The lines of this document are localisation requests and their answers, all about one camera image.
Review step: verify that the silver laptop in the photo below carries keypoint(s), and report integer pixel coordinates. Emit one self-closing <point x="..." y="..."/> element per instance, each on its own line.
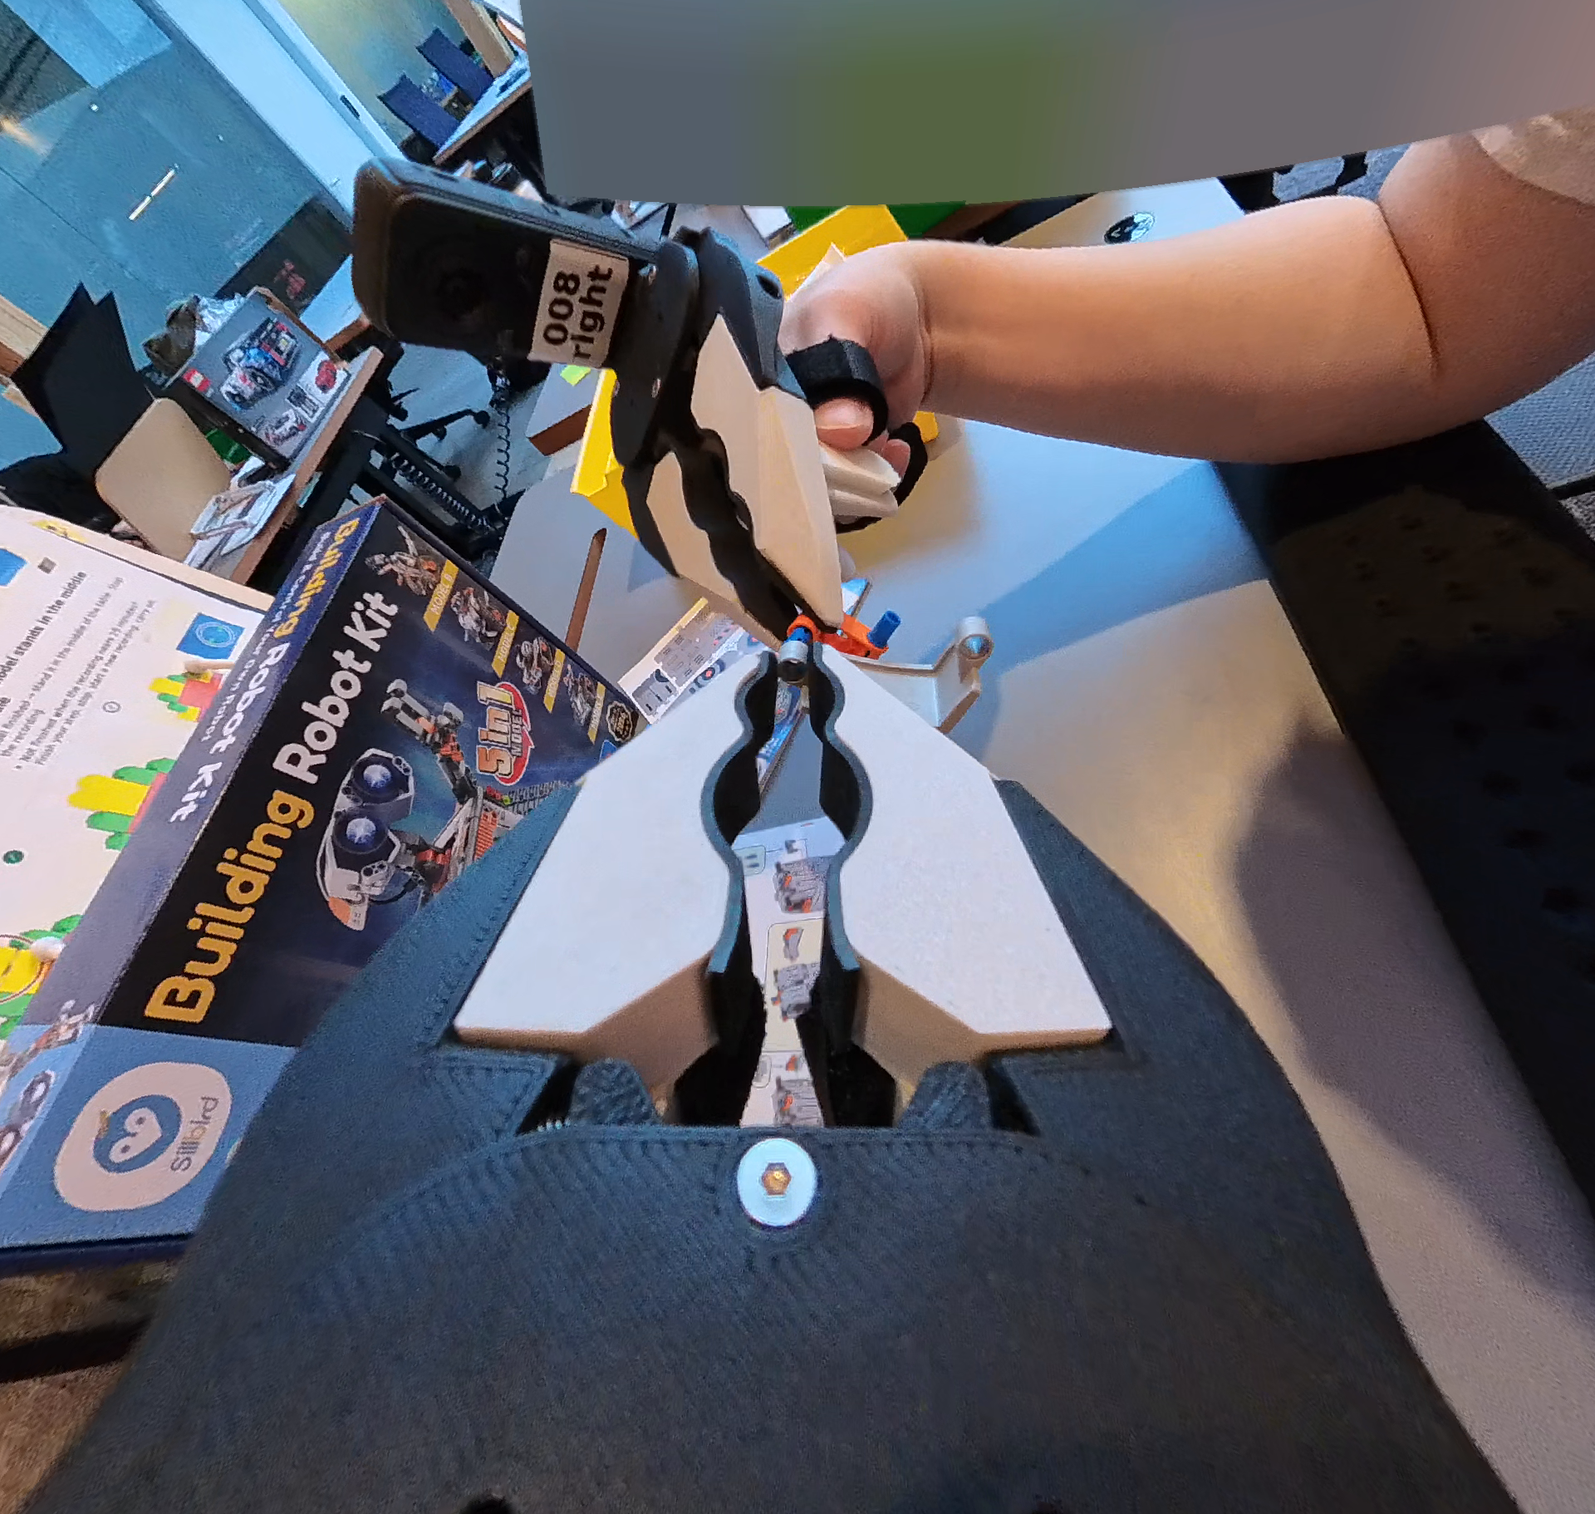
<point x="1135" y="225"/>

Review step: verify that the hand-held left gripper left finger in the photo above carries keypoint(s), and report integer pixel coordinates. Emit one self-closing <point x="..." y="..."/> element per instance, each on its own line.
<point x="599" y="916"/>

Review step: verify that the orange connector with blue pins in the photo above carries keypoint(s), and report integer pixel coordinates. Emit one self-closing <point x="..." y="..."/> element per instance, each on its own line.
<point x="857" y="638"/>

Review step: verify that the open instruction booklet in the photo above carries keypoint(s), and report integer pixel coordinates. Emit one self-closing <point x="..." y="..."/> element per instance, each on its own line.
<point x="686" y="654"/>

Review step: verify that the green plastic bin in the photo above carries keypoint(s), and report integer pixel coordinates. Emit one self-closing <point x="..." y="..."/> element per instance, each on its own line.
<point x="898" y="218"/>

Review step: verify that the car model kit box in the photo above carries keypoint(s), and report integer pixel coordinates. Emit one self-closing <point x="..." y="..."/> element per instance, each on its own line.
<point x="268" y="367"/>

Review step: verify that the grey curved building piece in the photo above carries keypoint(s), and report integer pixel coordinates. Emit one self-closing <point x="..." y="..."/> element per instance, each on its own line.
<point x="935" y="692"/>

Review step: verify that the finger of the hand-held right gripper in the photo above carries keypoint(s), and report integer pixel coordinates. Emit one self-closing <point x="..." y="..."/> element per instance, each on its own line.
<point x="686" y="529"/>
<point x="766" y="467"/>

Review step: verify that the person's right forearm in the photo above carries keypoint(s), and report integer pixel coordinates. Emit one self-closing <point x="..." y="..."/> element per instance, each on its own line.
<point x="1185" y="318"/>

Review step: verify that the grey desk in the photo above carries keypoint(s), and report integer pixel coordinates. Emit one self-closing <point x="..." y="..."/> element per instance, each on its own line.
<point x="1122" y="729"/>

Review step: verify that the yellow plastic bin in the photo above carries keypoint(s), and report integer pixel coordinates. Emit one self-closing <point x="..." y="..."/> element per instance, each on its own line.
<point x="595" y="467"/>

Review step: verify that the white instruction poster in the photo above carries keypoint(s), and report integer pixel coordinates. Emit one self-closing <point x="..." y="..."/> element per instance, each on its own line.
<point x="88" y="667"/>

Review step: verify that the blue robot kit box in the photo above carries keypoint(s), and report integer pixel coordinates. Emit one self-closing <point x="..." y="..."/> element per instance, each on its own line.
<point x="312" y="791"/>

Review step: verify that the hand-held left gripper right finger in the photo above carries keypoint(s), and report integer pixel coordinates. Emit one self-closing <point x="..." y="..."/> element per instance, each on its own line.
<point x="973" y="916"/>

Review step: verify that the person's right hand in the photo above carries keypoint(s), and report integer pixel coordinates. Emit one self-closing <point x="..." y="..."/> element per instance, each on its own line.
<point x="873" y="305"/>

